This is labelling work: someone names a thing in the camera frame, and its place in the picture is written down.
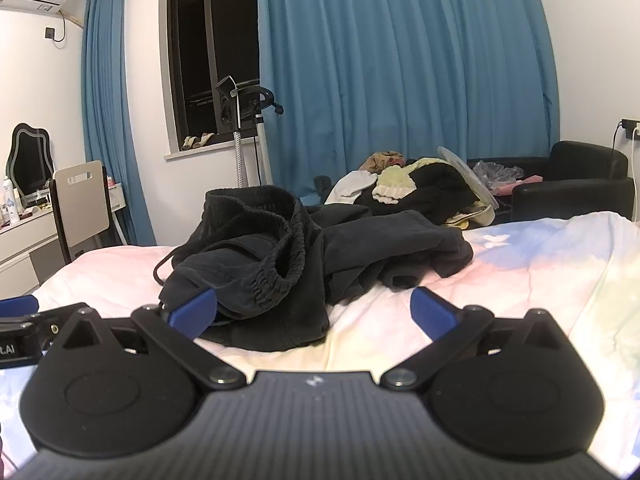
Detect black pants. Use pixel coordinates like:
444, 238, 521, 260
158, 186, 473, 352

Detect pile of clothes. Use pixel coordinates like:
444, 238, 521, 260
314, 150, 499, 230

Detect white dressing table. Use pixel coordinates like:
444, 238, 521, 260
1, 183, 127, 299

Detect beige chair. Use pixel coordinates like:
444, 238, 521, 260
50, 160, 127, 264

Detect black framed mirror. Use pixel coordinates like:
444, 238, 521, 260
6, 122, 54, 203

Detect clear plastic bag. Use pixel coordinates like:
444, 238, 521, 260
472, 160, 524, 192

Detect pastel bed sheet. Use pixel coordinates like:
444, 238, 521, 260
0, 210, 640, 478

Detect narrow blue curtain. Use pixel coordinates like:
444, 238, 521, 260
80, 0, 156, 246

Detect black armchair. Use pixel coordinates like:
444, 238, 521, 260
492, 141, 636, 223

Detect large blue curtain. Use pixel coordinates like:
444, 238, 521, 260
257, 0, 560, 198

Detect dark window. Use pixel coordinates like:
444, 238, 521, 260
167, 0, 259, 152

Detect wall power socket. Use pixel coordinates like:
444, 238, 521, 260
620, 118, 639, 131

